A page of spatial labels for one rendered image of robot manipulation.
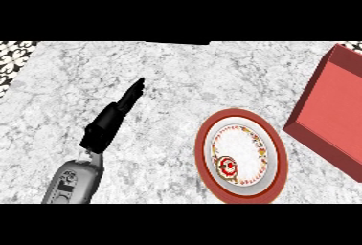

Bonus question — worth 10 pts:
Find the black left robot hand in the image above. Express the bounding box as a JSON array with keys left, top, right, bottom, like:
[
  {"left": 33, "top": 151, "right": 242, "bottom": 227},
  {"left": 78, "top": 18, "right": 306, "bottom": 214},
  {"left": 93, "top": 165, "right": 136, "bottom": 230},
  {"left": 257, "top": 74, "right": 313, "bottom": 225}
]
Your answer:
[{"left": 78, "top": 77, "right": 148, "bottom": 155}]

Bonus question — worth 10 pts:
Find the red rimmed patterned plate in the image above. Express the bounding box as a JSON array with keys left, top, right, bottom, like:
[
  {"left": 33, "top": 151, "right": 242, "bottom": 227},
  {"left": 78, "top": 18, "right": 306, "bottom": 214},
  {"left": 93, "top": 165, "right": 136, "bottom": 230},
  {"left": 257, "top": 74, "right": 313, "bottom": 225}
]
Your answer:
[{"left": 194, "top": 107, "right": 290, "bottom": 205}]

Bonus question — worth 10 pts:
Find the red cardboard box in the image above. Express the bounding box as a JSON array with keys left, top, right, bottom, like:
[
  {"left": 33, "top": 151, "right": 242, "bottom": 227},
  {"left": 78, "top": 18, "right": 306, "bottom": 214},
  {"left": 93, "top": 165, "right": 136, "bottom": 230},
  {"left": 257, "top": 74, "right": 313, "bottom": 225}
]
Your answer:
[{"left": 281, "top": 43, "right": 362, "bottom": 184}]

